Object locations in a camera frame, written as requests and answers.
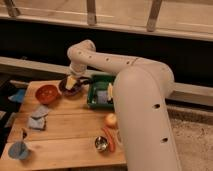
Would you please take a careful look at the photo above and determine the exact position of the purple bowl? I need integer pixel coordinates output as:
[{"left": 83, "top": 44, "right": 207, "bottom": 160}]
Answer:
[{"left": 58, "top": 78, "right": 82, "bottom": 96}]

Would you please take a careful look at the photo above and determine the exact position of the red bowl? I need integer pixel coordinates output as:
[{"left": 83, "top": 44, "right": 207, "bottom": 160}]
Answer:
[{"left": 35, "top": 85, "right": 59, "bottom": 105}]

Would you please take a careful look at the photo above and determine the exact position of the orange fruit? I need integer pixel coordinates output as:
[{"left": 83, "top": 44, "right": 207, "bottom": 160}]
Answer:
[{"left": 105, "top": 113, "right": 117, "bottom": 129}]

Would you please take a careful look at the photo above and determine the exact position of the yellow corn cob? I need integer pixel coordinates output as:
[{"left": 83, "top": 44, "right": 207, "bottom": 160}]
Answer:
[{"left": 107, "top": 83, "right": 113, "bottom": 101}]

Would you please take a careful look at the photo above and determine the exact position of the blue cloth off table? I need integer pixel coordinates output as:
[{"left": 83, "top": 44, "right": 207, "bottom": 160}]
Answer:
[{"left": 8, "top": 89, "right": 26, "bottom": 103}]

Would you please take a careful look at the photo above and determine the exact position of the green plastic tray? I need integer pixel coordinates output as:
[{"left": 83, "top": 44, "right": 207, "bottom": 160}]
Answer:
[{"left": 87, "top": 75, "right": 115, "bottom": 109}]

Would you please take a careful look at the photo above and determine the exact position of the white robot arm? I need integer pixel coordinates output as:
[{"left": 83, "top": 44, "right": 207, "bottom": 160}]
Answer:
[{"left": 67, "top": 40, "right": 182, "bottom": 171}]

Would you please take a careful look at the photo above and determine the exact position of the grey cloth lower left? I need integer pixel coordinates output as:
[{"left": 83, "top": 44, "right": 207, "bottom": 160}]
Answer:
[{"left": 28, "top": 117, "right": 45, "bottom": 130}]

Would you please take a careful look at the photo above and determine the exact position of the small metal cup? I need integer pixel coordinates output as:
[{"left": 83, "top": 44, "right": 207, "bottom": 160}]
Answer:
[{"left": 95, "top": 136, "right": 108, "bottom": 152}]

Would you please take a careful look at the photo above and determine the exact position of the blue cup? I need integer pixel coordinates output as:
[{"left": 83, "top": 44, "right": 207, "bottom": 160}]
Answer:
[{"left": 8, "top": 141, "right": 29, "bottom": 160}]

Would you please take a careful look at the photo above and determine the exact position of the blue sponge in tray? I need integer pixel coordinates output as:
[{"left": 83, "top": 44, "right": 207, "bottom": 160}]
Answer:
[{"left": 97, "top": 90, "right": 108, "bottom": 104}]

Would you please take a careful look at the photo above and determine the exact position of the orange carrot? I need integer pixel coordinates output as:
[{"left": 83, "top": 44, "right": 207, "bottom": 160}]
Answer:
[{"left": 102, "top": 127, "right": 116, "bottom": 152}]

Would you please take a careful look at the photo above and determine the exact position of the grey cloth upper left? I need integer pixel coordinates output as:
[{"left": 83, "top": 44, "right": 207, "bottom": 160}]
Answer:
[{"left": 31, "top": 105, "right": 50, "bottom": 119}]

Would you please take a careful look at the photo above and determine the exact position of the black brush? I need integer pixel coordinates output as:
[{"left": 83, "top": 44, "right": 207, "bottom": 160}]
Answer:
[{"left": 68, "top": 77, "right": 94, "bottom": 92}]

